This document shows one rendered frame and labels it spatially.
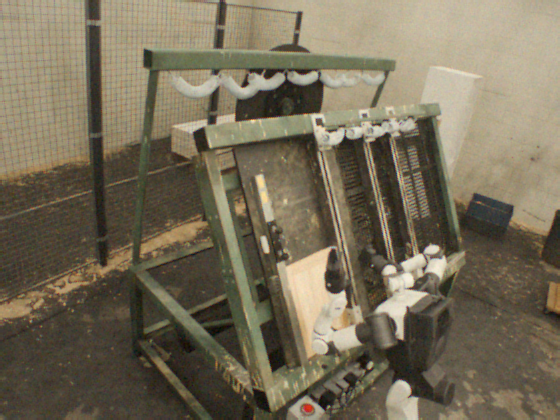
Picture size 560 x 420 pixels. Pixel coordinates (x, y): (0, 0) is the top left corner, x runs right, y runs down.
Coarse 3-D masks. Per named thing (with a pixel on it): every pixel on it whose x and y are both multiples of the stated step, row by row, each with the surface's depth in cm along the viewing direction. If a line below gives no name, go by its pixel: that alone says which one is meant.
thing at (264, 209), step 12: (252, 180) 195; (264, 204) 195; (264, 216) 195; (264, 228) 197; (276, 264) 196; (288, 288) 199; (288, 300) 199; (288, 312) 198; (288, 324) 200; (300, 336) 201; (300, 348) 200; (300, 360) 200
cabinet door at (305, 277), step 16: (320, 256) 219; (288, 272) 203; (304, 272) 211; (320, 272) 219; (304, 288) 210; (320, 288) 217; (304, 304) 209; (320, 304) 216; (304, 320) 207; (336, 320) 223; (304, 336) 206
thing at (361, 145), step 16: (368, 112) 247; (384, 128) 237; (368, 144) 249; (368, 160) 248; (368, 176) 249; (368, 192) 252; (368, 208) 254; (384, 224) 253; (384, 240) 251; (384, 256) 253
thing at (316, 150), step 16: (320, 128) 216; (320, 144) 215; (320, 160) 219; (320, 176) 220; (320, 192) 223; (336, 208) 224; (336, 224) 223; (336, 240) 223; (352, 288) 227; (352, 304) 225; (352, 320) 227
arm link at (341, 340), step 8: (352, 328) 175; (336, 336) 179; (344, 336) 176; (352, 336) 173; (312, 344) 181; (320, 344) 179; (328, 344) 179; (336, 344) 178; (344, 344) 176; (352, 344) 174; (360, 344) 173; (320, 352) 181; (328, 352) 180; (336, 352) 179
